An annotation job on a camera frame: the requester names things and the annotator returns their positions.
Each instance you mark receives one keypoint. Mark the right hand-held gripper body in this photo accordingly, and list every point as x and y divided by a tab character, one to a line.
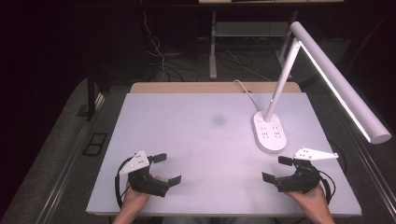
303	180

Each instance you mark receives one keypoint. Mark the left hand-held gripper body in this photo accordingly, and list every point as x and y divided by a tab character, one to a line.
146	183

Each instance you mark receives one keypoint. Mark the person's left hand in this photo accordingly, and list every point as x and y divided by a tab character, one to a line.
135	200

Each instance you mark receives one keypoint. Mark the person's right hand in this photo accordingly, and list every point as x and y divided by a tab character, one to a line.
313	202

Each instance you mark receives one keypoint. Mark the white table cover sheet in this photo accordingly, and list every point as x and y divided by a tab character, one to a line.
193	149

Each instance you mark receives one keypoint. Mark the white desk lamp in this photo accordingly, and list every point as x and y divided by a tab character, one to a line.
342	90

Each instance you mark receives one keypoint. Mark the metal floor rail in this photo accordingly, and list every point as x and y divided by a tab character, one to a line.
70	165
370	165

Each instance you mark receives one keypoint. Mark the black stand post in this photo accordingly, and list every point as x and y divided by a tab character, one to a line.
91	99

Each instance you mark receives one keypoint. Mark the grey metal table frame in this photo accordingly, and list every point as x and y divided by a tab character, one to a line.
213	46

